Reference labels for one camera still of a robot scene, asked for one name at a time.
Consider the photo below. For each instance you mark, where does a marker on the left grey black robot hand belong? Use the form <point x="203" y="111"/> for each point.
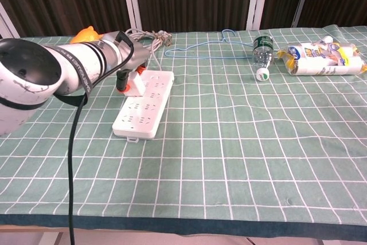
<point x="136" y="54"/>

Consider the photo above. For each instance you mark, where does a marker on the white plastic block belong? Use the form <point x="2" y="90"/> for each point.
<point x="137" y="85"/>

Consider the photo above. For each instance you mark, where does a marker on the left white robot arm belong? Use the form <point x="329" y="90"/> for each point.
<point x="37" y="73"/>

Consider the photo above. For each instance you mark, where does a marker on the yellow rubber chicken toy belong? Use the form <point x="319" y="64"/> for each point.
<point x="86" y="36"/>

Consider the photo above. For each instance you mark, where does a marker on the white power strip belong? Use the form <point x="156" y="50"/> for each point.
<point x="143" y="113"/>

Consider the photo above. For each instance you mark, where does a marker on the clear bottle with green label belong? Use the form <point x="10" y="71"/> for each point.
<point x="262" y="52"/>

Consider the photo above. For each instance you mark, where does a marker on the green checked tablecloth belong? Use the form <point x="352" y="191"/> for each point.
<point x="229" y="141"/>

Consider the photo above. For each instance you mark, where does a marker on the white yellow tissue pack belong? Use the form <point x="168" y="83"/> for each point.
<point x="321" y="61"/>

